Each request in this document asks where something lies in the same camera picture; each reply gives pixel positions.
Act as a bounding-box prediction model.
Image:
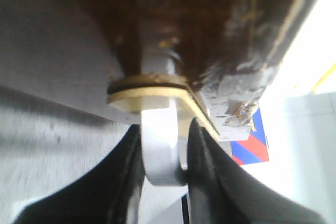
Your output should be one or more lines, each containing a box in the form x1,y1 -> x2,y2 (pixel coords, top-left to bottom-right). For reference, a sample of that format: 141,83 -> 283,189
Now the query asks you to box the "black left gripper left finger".
14,125 -> 143,223

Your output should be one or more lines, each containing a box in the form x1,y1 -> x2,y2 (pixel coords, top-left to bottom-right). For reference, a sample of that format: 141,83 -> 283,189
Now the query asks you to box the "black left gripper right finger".
187,119 -> 325,223

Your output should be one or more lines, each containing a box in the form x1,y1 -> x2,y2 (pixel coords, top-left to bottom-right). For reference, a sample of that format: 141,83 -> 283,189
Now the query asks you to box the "dark wooden drawer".
76,0 -> 326,142

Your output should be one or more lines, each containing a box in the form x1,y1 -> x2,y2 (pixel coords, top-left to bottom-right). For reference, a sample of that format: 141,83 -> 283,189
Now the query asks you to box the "red blue striped object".
231,109 -> 269,165

